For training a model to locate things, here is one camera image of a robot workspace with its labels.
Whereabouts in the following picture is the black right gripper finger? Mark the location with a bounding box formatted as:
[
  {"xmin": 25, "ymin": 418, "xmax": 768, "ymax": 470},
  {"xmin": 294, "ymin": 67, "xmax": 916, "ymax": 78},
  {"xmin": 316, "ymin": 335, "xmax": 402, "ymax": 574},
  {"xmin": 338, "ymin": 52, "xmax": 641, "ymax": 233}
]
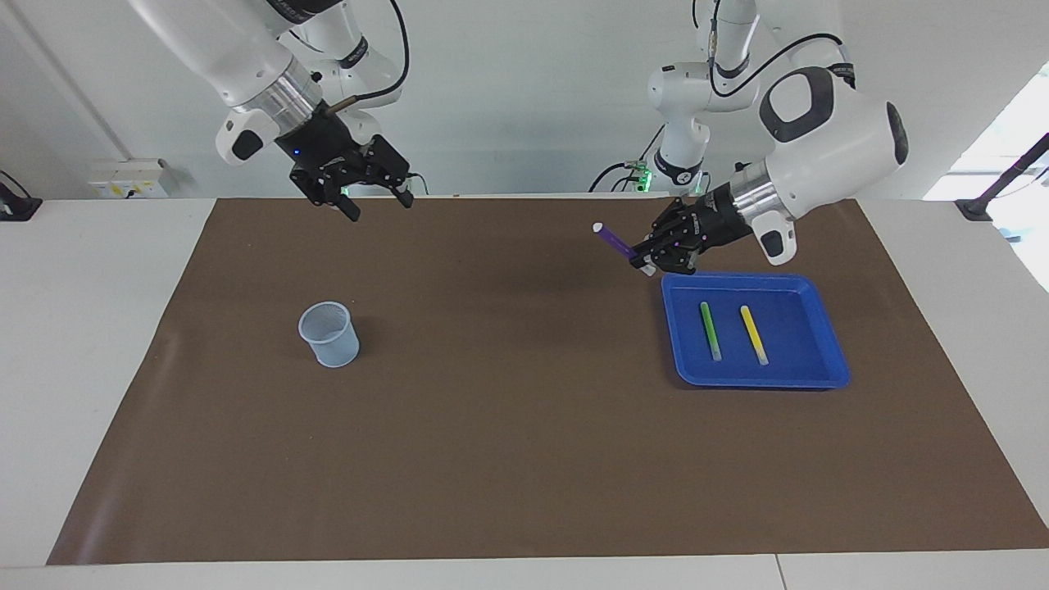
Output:
[
  {"xmin": 369, "ymin": 135, "xmax": 416, "ymax": 211},
  {"xmin": 328, "ymin": 182, "xmax": 362, "ymax": 224}
]

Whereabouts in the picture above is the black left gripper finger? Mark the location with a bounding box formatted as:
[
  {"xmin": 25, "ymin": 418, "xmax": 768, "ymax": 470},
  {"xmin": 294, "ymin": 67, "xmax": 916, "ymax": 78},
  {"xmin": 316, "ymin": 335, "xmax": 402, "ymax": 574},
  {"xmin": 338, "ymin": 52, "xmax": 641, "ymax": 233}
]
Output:
[
  {"xmin": 643, "ymin": 246, "xmax": 700, "ymax": 276},
  {"xmin": 635, "ymin": 201, "xmax": 702, "ymax": 256}
]

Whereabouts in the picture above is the purple marker pen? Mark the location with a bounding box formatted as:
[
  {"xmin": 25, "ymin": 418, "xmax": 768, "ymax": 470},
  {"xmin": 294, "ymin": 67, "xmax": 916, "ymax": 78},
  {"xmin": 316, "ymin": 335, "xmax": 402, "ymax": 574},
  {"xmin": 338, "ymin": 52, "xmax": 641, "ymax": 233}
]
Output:
[{"xmin": 593, "ymin": 222, "xmax": 656, "ymax": 275}]

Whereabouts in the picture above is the green marker pen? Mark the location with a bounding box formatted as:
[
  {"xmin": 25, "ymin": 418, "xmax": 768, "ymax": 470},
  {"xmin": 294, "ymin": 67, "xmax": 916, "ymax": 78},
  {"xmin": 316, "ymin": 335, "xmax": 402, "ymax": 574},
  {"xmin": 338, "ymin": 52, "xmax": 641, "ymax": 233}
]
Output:
[{"xmin": 699, "ymin": 302, "xmax": 724, "ymax": 362}]

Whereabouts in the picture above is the yellow marker pen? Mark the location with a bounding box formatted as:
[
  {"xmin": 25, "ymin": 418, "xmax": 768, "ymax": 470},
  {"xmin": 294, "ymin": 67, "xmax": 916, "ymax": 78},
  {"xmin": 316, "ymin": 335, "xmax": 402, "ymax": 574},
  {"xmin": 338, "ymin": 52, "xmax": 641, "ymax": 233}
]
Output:
[{"xmin": 739, "ymin": 305, "xmax": 770, "ymax": 366}]

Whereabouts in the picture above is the translucent plastic cup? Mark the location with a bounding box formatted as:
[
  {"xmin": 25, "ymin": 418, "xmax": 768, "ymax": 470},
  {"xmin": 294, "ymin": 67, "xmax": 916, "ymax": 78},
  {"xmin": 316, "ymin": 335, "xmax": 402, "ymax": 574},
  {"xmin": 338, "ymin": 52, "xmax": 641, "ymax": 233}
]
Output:
[{"xmin": 297, "ymin": 301, "xmax": 361, "ymax": 368}]

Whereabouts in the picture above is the blue plastic tray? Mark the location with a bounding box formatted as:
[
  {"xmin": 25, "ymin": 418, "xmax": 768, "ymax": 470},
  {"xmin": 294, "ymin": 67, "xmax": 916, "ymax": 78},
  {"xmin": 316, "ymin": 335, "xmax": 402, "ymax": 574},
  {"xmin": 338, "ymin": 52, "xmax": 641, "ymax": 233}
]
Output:
[{"xmin": 661, "ymin": 272, "xmax": 851, "ymax": 389}]

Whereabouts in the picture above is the brown table mat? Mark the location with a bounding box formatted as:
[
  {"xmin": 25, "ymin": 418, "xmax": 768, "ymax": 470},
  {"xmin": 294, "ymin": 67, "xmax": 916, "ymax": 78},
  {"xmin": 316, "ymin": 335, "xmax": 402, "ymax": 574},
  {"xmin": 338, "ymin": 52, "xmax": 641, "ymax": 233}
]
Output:
[{"xmin": 47, "ymin": 197, "xmax": 1049, "ymax": 566}]

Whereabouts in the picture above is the black clamp with pole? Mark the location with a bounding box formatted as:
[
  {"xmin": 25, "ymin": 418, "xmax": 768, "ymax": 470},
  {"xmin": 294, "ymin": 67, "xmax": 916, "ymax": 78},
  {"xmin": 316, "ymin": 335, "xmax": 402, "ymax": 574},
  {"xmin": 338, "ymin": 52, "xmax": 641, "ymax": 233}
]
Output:
[{"xmin": 955, "ymin": 131, "xmax": 1049, "ymax": 222}]

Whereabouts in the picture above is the black table clamp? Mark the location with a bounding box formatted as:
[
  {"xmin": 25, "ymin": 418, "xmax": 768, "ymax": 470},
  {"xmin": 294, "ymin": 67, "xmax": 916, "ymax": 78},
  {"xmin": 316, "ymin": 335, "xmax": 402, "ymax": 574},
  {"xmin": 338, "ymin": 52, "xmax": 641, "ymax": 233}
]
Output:
[{"xmin": 0, "ymin": 170, "xmax": 43, "ymax": 222}]

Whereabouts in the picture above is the black base cable bundle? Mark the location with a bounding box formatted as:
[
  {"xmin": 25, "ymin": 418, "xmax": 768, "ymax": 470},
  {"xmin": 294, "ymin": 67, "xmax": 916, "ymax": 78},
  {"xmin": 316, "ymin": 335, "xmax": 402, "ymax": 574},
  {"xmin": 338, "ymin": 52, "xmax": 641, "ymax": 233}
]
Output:
[{"xmin": 590, "ymin": 123, "xmax": 665, "ymax": 195}]

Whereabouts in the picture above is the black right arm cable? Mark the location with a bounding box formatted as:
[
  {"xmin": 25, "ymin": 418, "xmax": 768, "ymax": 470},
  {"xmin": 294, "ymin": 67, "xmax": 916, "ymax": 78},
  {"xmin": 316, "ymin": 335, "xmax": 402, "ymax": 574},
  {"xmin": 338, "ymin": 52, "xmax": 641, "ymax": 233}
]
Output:
[{"xmin": 316, "ymin": 0, "xmax": 411, "ymax": 112}]

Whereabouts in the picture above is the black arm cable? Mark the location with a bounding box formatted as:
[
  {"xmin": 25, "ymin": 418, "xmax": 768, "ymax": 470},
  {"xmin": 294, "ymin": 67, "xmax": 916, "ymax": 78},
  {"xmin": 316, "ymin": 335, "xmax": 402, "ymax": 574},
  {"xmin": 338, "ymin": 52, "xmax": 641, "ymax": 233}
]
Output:
[
  {"xmin": 709, "ymin": 0, "xmax": 858, "ymax": 99},
  {"xmin": 316, "ymin": 0, "xmax": 411, "ymax": 112}
]

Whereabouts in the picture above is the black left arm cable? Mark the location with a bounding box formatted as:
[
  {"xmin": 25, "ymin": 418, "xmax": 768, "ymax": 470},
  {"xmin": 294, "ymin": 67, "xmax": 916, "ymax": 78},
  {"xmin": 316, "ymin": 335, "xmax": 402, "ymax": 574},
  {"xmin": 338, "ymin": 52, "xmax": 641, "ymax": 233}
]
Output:
[{"xmin": 709, "ymin": 0, "xmax": 858, "ymax": 99}]

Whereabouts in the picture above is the white wall socket box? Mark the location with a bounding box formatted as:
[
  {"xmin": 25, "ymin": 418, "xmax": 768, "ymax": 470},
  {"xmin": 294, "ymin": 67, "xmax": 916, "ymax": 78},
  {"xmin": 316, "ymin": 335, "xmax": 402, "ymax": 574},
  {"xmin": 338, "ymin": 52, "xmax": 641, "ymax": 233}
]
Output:
[{"xmin": 88, "ymin": 159, "xmax": 170, "ymax": 199}]

